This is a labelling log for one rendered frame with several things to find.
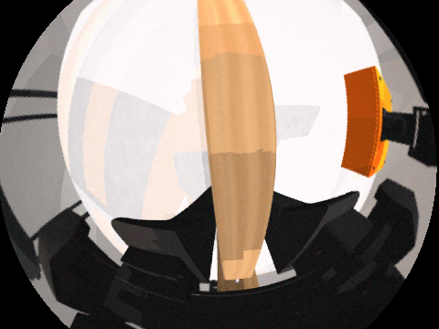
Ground wooden post with slot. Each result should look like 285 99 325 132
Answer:
216 230 260 292

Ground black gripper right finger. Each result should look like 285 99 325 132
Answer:
264 190 359 274

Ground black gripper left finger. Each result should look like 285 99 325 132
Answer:
110 186 216 284

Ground wooden side rail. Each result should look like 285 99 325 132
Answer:
198 0 277 281

